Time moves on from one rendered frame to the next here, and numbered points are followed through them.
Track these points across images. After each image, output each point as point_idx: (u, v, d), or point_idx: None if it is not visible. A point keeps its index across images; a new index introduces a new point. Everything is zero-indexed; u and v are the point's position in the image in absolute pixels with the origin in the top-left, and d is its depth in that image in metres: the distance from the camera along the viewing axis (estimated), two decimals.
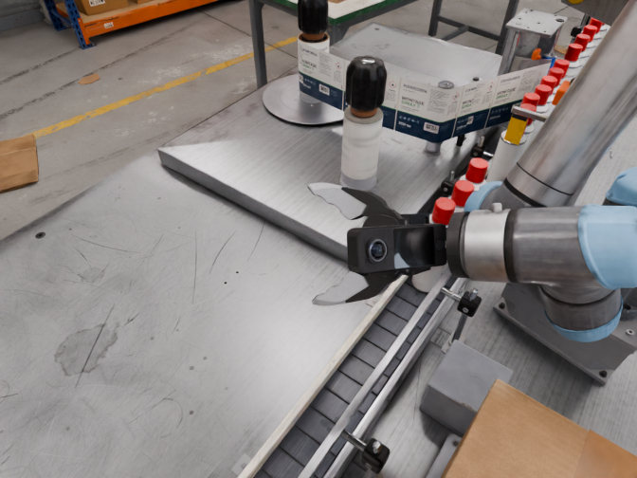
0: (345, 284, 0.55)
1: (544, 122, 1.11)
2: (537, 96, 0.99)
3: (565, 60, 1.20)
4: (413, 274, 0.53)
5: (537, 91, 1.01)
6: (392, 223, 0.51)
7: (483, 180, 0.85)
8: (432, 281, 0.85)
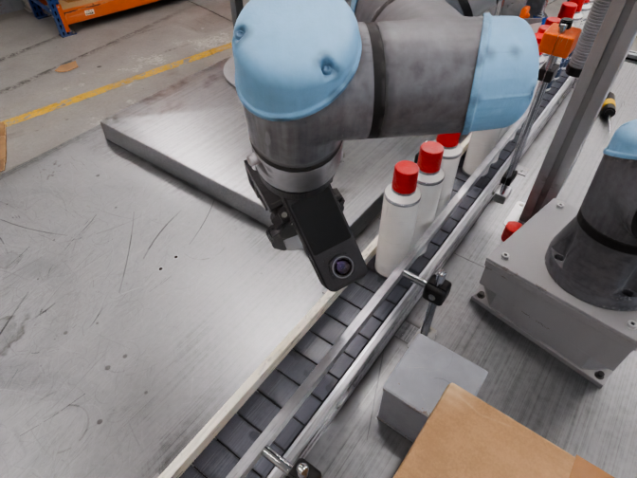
0: None
1: (534, 88, 0.97)
2: None
3: None
4: None
5: None
6: (288, 226, 0.46)
7: (458, 145, 0.71)
8: (397, 265, 0.71)
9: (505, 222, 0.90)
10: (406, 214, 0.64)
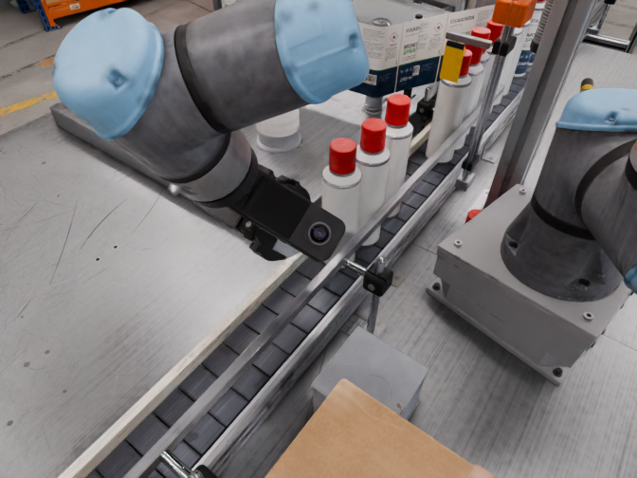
0: None
1: (502, 70, 0.92)
2: (487, 30, 0.80)
3: None
4: (265, 168, 0.47)
5: (490, 26, 0.83)
6: (260, 231, 0.47)
7: (408, 124, 0.66)
8: None
9: (469, 211, 0.85)
10: (345, 197, 0.59)
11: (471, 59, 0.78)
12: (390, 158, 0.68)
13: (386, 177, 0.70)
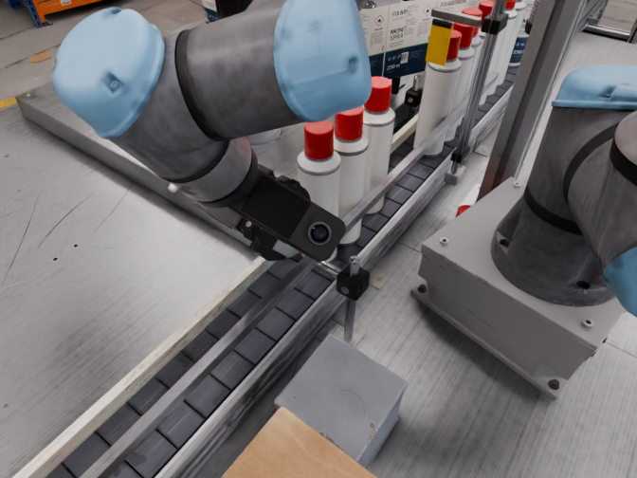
0: None
1: (496, 57, 0.86)
2: (479, 11, 0.74)
3: None
4: (265, 168, 0.47)
5: (482, 7, 0.77)
6: (260, 231, 0.47)
7: (389, 110, 0.60)
8: None
9: (460, 207, 0.79)
10: (322, 185, 0.53)
11: (461, 42, 0.72)
12: (370, 148, 0.62)
13: (367, 170, 0.64)
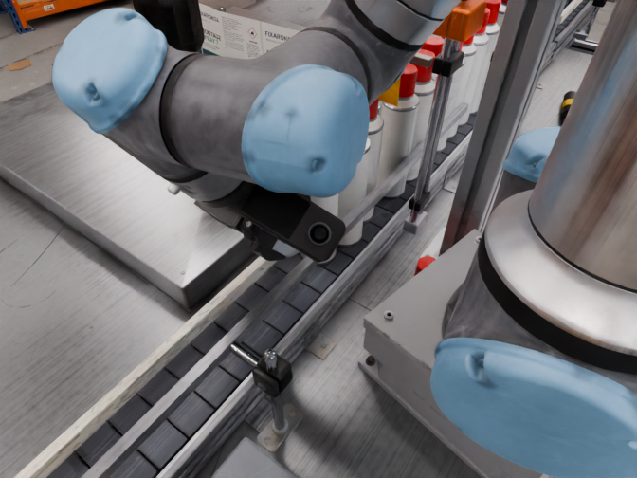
0: None
1: (465, 86, 0.78)
2: (441, 41, 0.66)
3: (501, 4, 0.87)
4: None
5: None
6: (260, 230, 0.47)
7: (377, 116, 0.59)
8: None
9: (423, 255, 0.71)
10: None
11: (419, 76, 0.64)
12: None
13: None
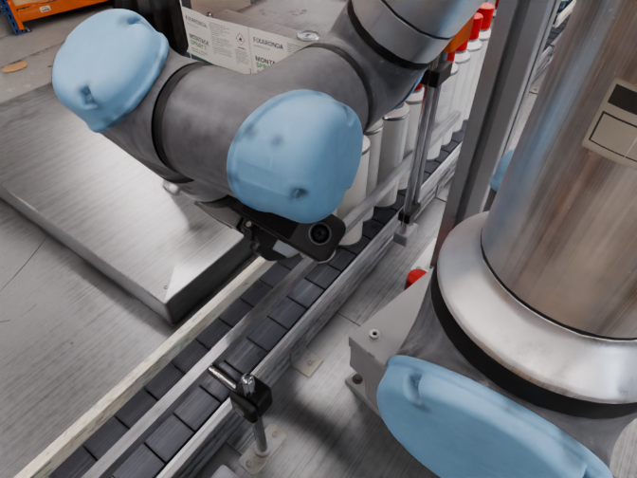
0: None
1: (461, 93, 0.77)
2: None
3: (496, 9, 0.85)
4: None
5: None
6: (260, 231, 0.47)
7: None
8: None
9: (413, 267, 0.69)
10: None
11: None
12: None
13: None
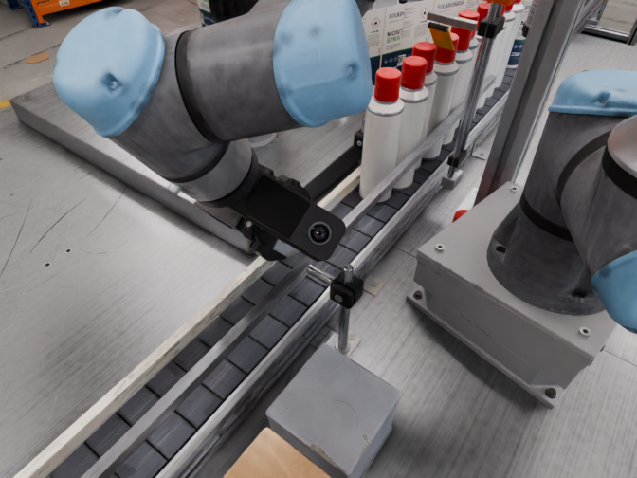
0: None
1: (496, 59, 0.85)
2: (476, 13, 0.74)
3: None
4: (266, 167, 0.47)
5: (480, 9, 0.76)
6: (260, 230, 0.47)
7: (432, 70, 0.68)
8: None
9: (457, 211, 0.78)
10: (391, 125, 0.62)
11: (459, 45, 0.71)
12: None
13: None
